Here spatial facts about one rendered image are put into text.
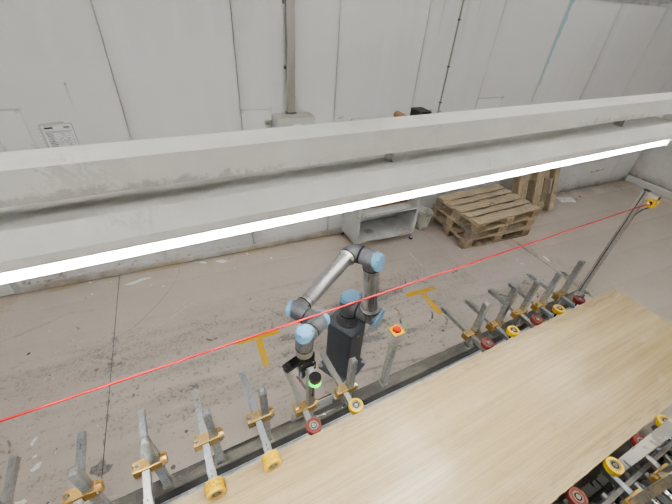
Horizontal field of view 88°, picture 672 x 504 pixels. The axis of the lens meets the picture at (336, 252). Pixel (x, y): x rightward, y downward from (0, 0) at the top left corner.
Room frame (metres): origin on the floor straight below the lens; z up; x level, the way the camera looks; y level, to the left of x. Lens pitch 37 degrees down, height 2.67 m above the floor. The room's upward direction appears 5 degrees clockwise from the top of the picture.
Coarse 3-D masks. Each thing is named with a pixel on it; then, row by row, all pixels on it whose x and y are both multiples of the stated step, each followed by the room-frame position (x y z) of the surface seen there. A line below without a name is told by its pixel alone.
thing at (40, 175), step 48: (624, 96) 1.23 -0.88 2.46; (96, 144) 0.50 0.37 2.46; (144, 144) 0.51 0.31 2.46; (192, 144) 0.53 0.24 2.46; (240, 144) 0.54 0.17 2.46; (288, 144) 0.58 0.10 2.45; (336, 144) 0.63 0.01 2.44; (384, 144) 0.68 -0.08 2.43; (432, 144) 0.75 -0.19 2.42; (0, 192) 0.38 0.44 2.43; (48, 192) 0.41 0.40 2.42; (96, 192) 0.43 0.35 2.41
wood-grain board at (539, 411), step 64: (576, 320) 1.77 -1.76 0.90; (640, 320) 1.83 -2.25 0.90; (448, 384) 1.17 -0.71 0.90; (512, 384) 1.21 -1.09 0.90; (576, 384) 1.24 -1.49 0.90; (640, 384) 1.28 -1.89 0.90; (320, 448) 0.77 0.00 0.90; (384, 448) 0.79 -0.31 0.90; (448, 448) 0.82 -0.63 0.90; (512, 448) 0.84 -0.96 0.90; (576, 448) 0.87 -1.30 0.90
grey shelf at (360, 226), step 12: (396, 204) 4.01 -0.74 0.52; (408, 204) 4.04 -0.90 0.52; (348, 216) 3.84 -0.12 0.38; (360, 216) 3.62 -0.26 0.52; (372, 216) 3.70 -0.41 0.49; (384, 216) 4.30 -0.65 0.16; (396, 216) 4.36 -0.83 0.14; (408, 216) 4.16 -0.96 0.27; (348, 228) 3.81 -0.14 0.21; (360, 228) 3.96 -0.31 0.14; (372, 228) 3.98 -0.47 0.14; (384, 228) 4.01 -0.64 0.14; (396, 228) 4.03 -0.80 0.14; (408, 228) 4.06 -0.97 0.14; (360, 240) 3.67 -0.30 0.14; (372, 240) 3.74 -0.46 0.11
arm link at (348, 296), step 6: (342, 294) 1.89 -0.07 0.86; (348, 294) 1.89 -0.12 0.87; (354, 294) 1.89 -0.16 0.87; (342, 300) 1.84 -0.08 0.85; (348, 300) 1.82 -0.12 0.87; (354, 300) 1.83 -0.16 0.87; (348, 306) 1.81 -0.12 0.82; (354, 306) 1.80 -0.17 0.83; (342, 312) 1.83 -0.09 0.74; (348, 312) 1.80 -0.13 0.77; (354, 312) 1.78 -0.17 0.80
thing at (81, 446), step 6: (84, 432) 0.73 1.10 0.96; (78, 438) 0.70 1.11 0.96; (84, 438) 0.70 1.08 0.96; (78, 444) 0.68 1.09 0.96; (84, 444) 0.68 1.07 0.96; (78, 450) 0.65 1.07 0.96; (84, 450) 0.66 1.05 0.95; (78, 456) 0.63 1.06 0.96; (84, 456) 0.63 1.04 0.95; (78, 462) 0.60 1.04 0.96; (84, 462) 0.61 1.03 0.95; (84, 468) 0.59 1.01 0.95
